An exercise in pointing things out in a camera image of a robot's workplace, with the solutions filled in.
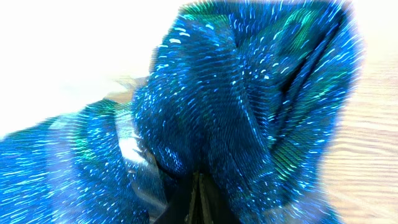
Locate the shiny blue sequin cloth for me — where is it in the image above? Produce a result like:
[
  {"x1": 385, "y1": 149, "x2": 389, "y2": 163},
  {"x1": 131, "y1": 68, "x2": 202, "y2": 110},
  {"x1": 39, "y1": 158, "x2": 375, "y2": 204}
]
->
[{"x1": 1, "y1": 1, "x2": 361, "y2": 223}]

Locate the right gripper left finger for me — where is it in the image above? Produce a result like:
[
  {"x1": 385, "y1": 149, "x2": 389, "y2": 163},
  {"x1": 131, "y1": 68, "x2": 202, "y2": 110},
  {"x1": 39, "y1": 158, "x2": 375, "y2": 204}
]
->
[{"x1": 154, "y1": 172, "x2": 199, "y2": 224}]

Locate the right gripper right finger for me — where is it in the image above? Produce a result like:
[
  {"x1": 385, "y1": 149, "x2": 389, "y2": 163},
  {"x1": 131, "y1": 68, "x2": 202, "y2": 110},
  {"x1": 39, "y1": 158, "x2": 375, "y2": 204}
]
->
[{"x1": 198, "y1": 174, "x2": 239, "y2": 224}]

